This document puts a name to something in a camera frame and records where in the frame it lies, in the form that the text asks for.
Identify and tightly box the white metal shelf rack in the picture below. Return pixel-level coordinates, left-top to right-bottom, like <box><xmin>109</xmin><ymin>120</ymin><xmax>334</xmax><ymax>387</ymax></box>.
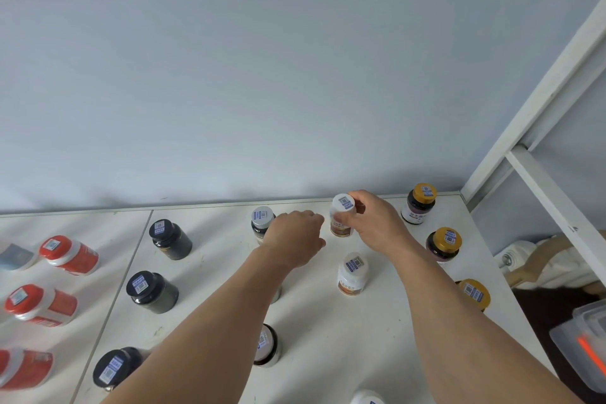
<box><xmin>0</xmin><ymin>0</ymin><xmax>606</xmax><ymax>404</ymax></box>

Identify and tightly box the black bottle black cap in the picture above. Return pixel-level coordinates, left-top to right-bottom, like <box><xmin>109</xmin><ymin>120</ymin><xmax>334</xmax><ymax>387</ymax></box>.
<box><xmin>126</xmin><ymin>270</ymin><xmax>180</xmax><ymax>314</ymax></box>
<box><xmin>148</xmin><ymin>218</ymin><xmax>194</xmax><ymax>261</ymax></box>
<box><xmin>92</xmin><ymin>347</ymin><xmax>145</xmax><ymax>393</ymax></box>

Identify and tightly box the clear plastic container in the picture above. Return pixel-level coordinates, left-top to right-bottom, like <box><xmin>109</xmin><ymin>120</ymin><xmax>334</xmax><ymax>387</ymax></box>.
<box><xmin>549</xmin><ymin>299</ymin><xmax>606</xmax><ymax>394</ymax></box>

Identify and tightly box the white bottle blue label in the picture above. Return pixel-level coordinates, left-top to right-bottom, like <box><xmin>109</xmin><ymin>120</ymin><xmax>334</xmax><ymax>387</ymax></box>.
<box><xmin>0</xmin><ymin>242</ymin><xmax>39</xmax><ymax>272</ymax></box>

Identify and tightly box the person's left forearm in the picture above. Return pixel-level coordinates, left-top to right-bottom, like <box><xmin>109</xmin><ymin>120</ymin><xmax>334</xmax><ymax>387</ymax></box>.
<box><xmin>102</xmin><ymin>247</ymin><xmax>294</xmax><ymax>404</ymax></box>

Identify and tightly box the red bottle red cap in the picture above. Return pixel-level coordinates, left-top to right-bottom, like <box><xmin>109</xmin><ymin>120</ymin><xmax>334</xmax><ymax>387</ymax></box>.
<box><xmin>39</xmin><ymin>235</ymin><xmax>100</xmax><ymax>276</ymax></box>
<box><xmin>0</xmin><ymin>347</ymin><xmax>54</xmax><ymax>391</ymax></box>
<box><xmin>4</xmin><ymin>283</ymin><xmax>79</xmax><ymax>328</ymax></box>

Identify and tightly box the person's left hand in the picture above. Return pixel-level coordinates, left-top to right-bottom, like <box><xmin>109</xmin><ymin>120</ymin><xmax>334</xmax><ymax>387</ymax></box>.
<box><xmin>259</xmin><ymin>210</ymin><xmax>328</xmax><ymax>271</ymax></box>

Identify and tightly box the person's right hand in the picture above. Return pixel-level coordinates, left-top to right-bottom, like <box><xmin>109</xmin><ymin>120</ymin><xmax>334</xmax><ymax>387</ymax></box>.
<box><xmin>330</xmin><ymin>189</ymin><xmax>417</xmax><ymax>258</ymax></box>

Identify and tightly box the rattan chair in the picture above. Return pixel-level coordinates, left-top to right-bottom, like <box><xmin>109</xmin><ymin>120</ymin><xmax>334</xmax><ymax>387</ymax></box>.
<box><xmin>504</xmin><ymin>230</ymin><xmax>606</xmax><ymax>298</ymax></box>

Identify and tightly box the stack of white rolls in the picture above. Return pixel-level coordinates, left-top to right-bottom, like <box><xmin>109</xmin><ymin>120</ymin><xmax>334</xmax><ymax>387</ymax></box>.
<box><xmin>494</xmin><ymin>237</ymin><xmax>602</xmax><ymax>291</ymax></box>

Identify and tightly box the white bottle gold cap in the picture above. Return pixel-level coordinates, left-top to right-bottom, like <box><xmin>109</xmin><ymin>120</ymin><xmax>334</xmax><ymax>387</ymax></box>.
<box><xmin>425</xmin><ymin>227</ymin><xmax>463</xmax><ymax>263</ymax></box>
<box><xmin>455</xmin><ymin>278</ymin><xmax>492</xmax><ymax>312</ymax></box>

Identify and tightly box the gold cap bottles group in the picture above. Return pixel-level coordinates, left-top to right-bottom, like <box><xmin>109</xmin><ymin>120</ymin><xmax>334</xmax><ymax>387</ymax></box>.
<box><xmin>400</xmin><ymin>182</ymin><xmax>438</xmax><ymax>225</ymax></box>

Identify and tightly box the person's right forearm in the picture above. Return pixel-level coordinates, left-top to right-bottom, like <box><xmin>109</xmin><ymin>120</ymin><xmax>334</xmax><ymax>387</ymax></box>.
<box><xmin>393</xmin><ymin>242</ymin><xmax>583</xmax><ymax>404</ymax></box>

